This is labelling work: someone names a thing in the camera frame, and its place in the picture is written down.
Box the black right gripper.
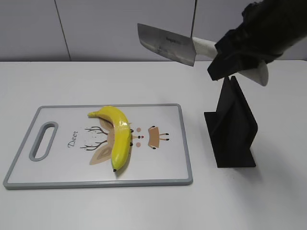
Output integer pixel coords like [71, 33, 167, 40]
[207, 0, 307, 81]

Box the cleaver knife with white handle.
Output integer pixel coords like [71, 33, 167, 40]
[137, 23, 269, 86]

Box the yellow plastic banana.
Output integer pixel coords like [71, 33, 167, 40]
[88, 106, 131, 172]

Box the black knife stand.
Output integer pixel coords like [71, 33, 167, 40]
[204, 76, 258, 168]

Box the white grey cutting board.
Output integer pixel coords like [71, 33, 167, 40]
[3, 103, 193, 189]

